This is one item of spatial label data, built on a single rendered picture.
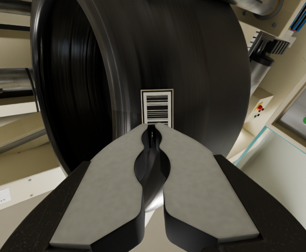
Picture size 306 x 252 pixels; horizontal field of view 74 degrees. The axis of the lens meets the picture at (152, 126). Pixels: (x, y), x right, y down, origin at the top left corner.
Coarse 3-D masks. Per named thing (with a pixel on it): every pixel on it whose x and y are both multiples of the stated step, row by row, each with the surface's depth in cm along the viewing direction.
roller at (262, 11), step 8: (224, 0) 34; (232, 0) 34; (240, 0) 34; (248, 0) 35; (256, 0) 37; (264, 0) 38; (272, 0) 40; (248, 8) 39; (256, 8) 39; (264, 8) 40; (272, 8) 42
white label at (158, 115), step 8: (144, 96) 25; (152, 96) 25; (160, 96) 25; (168, 96) 25; (144, 104) 25; (152, 104) 25; (160, 104) 25; (168, 104) 25; (144, 112) 25; (152, 112) 25; (160, 112) 25; (168, 112) 25; (144, 120) 26; (152, 120) 26; (160, 120) 26; (168, 120) 26
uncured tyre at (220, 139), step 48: (48, 0) 42; (96, 0) 27; (144, 0) 25; (192, 0) 28; (48, 48) 60; (96, 48) 71; (144, 48) 24; (192, 48) 26; (240, 48) 35; (48, 96) 64; (96, 96) 77; (192, 96) 26; (240, 96) 35; (96, 144) 71; (144, 192) 32
